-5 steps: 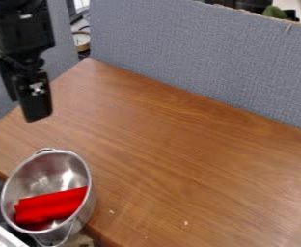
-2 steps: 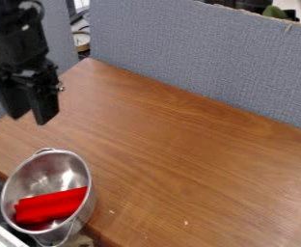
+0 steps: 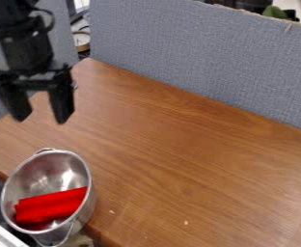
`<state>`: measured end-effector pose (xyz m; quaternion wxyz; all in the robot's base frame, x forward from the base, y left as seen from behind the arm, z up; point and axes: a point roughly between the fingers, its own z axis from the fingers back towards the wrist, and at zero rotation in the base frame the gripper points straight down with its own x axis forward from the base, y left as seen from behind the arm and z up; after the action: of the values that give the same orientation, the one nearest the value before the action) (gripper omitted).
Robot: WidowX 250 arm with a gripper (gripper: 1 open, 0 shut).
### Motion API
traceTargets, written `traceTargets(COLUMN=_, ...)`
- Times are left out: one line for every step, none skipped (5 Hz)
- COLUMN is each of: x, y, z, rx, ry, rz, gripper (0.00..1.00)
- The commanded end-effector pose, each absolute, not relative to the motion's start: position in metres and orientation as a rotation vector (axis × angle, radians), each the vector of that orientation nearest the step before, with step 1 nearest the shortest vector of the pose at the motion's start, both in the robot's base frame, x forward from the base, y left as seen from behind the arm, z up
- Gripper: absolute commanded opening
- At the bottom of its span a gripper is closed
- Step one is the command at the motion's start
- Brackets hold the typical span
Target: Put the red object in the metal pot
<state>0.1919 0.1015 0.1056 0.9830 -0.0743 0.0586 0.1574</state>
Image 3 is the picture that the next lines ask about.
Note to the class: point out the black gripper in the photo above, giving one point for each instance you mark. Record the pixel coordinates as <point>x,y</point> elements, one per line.
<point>32,70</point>

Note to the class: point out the round wooden clock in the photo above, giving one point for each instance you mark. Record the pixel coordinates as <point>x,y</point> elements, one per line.
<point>82,38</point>

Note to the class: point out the red plastic block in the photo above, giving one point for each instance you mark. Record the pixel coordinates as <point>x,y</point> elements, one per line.
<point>50,206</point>

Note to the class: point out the stainless steel pot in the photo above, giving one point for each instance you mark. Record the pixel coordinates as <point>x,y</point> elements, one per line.
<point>50,171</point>

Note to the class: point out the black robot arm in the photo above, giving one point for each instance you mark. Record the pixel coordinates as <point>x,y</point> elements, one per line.
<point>20,9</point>

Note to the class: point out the green object behind partition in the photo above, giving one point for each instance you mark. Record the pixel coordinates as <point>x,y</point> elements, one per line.
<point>275,12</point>

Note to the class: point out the grey fabric partition panel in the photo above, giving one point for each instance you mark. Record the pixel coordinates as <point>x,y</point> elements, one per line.
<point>223,53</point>

